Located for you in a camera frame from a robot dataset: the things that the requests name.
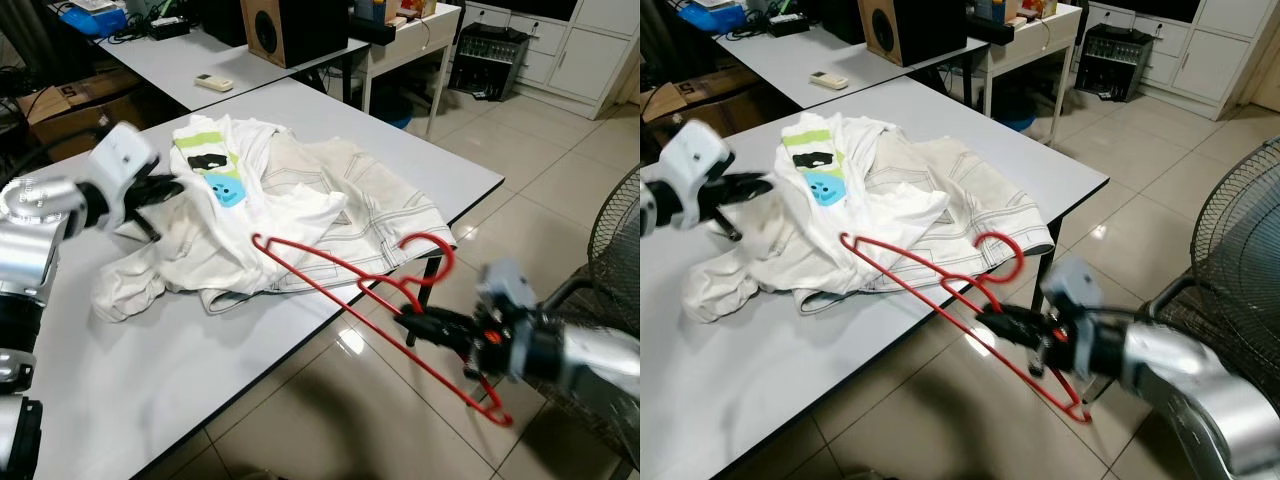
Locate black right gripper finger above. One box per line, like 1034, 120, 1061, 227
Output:
398, 305, 471, 329
393, 318, 463, 349
978, 305, 1046, 329
973, 318, 1041, 349

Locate red plastic hanger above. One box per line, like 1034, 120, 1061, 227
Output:
838, 230, 1093, 426
250, 232, 516, 428

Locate white printed T-shirt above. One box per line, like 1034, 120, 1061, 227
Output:
92, 113, 349, 323
680, 112, 951, 323

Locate brown cardboard box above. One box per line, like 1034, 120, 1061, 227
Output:
18, 68, 143, 161
640, 65, 763, 141

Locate white desk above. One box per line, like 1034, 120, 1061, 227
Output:
690, 0, 989, 109
45, 0, 373, 113

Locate blue box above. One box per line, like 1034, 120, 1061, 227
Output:
57, 3, 129, 37
688, 0, 751, 34

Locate white table black legs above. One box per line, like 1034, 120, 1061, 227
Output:
640, 75, 1111, 480
30, 78, 506, 480

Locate white low cabinets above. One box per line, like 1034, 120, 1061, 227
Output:
455, 0, 641, 121
1085, 0, 1280, 123

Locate blue basin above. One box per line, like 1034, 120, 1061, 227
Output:
995, 105, 1053, 134
378, 95, 433, 131

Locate brown wooden speaker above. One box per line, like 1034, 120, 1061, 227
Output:
857, 0, 968, 69
240, 0, 351, 70

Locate black floor crate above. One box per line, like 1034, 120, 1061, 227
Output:
447, 24, 532, 102
1074, 22, 1158, 104

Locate white side table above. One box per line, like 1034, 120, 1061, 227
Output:
965, 0, 1088, 141
350, 0, 464, 138

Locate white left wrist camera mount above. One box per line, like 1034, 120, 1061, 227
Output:
88, 122, 161, 229
665, 118, 738, 229

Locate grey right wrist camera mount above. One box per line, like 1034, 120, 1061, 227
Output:
1040, 257, 1099, 376
476, 260, 536, 379

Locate black wire fan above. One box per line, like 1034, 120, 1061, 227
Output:
1143, 135, 1280, 480
585, 165, 641, 471

